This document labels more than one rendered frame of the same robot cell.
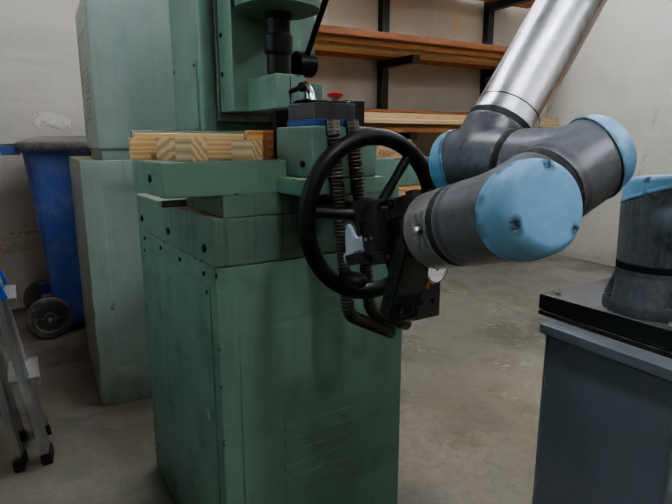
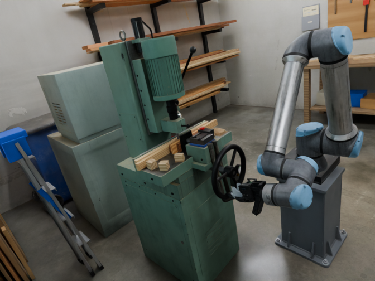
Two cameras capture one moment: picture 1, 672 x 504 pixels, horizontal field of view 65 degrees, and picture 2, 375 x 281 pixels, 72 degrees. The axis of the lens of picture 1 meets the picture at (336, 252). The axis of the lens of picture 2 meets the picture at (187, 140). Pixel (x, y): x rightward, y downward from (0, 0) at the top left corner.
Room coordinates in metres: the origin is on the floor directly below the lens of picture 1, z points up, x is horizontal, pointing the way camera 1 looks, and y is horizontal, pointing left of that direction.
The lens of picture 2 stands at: (-0.22, 0.33, 1.49)
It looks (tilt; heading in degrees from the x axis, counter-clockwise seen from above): 22 degrees down; 349
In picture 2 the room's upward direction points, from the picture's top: 11 degrees counter-clockwise
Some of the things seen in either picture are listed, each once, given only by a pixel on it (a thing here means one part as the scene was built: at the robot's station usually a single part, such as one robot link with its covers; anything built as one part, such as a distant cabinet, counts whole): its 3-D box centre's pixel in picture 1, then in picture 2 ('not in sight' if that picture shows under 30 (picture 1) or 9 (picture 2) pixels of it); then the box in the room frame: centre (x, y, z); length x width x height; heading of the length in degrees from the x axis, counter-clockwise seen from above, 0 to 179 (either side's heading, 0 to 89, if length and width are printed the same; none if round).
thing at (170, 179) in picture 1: (303, 173); (193, 154); (1.09, 0.07, 0.87); 0.61 x 0.30 x 0.06; 123
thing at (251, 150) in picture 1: (246, 150); (179, 157); (0.99, 0.16, 0.92); 0.05 x 0.04 x 0.04; 65
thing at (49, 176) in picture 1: (81, 230); (52, 160); (2.74, 1.32, 0.48); 0.64 x 0.54 x 0.97; 121
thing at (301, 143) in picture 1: (325, 151); (204, 149); (1.02, 0.02, 0.92); 0.15 x 0.13 x 0.09; 123
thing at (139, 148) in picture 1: (291, 148); (182, 141); (1.20, 0.10, 0.92); 0.68 x 0.02 x 0.04; 123
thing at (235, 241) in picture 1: (259, 216); (170, 163); (1.29, 0.19, 0.76); 0.57 x 0.45 x 0.09; 33
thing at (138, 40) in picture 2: not in sight; (139, 35); (1.30, 0.20, 1.54); 0.08 x 0.08 x 0.17; 33
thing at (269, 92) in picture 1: (276, 97); (173, 125); (1.20, 0.13, 1.03); 0.14 x 0.07 x 0.09; 33
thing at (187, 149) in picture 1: (191, 149); (164, 165); (0.95, 0.25, 0.92); 0.04 x 0.04 x 0.04; 59
